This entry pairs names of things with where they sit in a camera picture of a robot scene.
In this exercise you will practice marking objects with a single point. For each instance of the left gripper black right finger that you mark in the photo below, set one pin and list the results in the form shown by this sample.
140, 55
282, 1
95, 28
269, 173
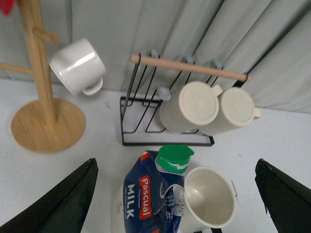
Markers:
286, 200

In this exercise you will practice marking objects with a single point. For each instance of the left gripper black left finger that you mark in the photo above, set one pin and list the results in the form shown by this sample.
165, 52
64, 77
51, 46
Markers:
63, 209

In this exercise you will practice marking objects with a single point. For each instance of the cream mug black handle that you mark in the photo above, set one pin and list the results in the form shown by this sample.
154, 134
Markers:
209, 201

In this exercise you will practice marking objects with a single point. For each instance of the blue Pascual milk carton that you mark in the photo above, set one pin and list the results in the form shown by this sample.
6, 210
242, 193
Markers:
151, 199

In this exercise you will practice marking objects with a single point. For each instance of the wooden mug tree stand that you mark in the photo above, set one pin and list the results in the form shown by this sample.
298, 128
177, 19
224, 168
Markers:
46, 125

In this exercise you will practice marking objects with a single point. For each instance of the cream mug right on rack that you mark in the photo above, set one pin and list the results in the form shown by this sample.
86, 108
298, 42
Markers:
236, 110

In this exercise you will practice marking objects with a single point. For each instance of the cream mug on rack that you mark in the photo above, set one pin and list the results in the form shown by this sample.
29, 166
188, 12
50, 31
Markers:
236, 110
195, 105

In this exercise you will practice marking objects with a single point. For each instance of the cream mug left on rack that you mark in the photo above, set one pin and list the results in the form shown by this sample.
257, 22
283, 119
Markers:
195, 105

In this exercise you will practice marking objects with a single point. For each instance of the white ceramic hanging mug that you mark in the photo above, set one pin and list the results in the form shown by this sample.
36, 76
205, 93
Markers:
79, 68

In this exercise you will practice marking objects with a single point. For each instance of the black wire mug rack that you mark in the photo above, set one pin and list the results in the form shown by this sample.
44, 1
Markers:
153, 79

